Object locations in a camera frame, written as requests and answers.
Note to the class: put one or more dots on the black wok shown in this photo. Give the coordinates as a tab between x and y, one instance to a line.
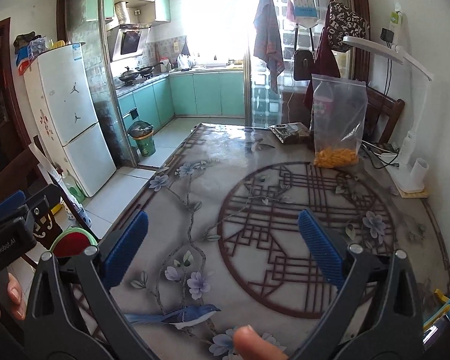
128	75

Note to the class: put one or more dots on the person's right hand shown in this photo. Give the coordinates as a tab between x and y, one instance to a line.
255	345

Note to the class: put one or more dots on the black handbag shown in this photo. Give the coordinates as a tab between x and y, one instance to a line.
303	63

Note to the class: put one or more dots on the carved dark wooden chair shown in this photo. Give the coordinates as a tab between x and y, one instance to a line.
11	176

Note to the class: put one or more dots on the white power strip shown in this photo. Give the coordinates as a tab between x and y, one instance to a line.
388	159

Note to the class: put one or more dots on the zip bag of orange snacks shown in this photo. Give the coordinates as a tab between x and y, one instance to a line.
341	135

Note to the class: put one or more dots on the red basin green rim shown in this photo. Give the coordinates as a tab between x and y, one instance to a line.
73	243

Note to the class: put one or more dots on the plain brown wooden chair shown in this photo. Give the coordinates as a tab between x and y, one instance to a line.
386	112

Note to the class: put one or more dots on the white plastic bag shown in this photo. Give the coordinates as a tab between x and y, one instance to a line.
183	62

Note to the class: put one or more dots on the white refrigerator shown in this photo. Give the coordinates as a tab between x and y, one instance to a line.
67	120

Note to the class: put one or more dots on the blue red hanging towel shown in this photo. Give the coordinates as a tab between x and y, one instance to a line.
268	37

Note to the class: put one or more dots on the black white lettered bag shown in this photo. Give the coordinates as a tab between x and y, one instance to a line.
348	26

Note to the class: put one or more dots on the teal kitchen cabinets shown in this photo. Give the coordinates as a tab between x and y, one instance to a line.
163	5
206	93

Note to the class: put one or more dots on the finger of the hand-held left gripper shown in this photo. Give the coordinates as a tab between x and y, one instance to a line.
41	198
7	204

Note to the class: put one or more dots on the wooden coaster board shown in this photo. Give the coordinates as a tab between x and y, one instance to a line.
416	194

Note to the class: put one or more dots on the green kitchen trash bin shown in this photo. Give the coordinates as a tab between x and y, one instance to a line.
142	140

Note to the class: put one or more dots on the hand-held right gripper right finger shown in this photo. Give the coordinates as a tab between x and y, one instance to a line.
320	249

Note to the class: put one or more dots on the plastic bottle purple label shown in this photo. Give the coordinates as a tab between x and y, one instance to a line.
320	105

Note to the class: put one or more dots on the white green wall plug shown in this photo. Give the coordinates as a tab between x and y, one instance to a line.
396	17

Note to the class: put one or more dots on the clear plastic box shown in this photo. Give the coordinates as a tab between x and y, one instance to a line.
37	47

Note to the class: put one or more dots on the silver exhaust duct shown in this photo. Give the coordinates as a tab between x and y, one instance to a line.
122	13

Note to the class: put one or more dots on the dark cloth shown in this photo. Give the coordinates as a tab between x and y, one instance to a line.
24	40

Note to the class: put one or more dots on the person's left hand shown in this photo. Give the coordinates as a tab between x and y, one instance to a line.
15	294

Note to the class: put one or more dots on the black frying pan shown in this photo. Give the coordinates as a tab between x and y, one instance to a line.
145	70

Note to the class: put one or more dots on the blue white printed bag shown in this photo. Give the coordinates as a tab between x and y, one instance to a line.
303	5

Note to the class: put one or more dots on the floral printed tablecloth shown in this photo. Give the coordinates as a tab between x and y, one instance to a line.
217	195

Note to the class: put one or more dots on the black range hood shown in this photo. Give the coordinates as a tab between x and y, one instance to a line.
130	43

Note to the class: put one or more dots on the green liquid bottle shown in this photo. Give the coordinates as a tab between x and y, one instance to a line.
74	187

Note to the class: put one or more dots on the black wall charger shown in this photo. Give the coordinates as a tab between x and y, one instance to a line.
387	34

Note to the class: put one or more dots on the dark red cloth bag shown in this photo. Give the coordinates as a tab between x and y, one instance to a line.
324	63

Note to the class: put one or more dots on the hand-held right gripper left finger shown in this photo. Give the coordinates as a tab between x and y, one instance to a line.
125	251

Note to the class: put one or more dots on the white desk lamp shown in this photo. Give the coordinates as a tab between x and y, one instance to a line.
408	150

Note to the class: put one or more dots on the teal upper kitchen cabinets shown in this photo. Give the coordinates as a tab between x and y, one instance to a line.
163	5

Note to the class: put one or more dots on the teal lower kitchen cabinets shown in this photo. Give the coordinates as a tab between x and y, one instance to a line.
206	93

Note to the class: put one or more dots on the black snack packet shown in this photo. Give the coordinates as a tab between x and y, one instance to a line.
288	133

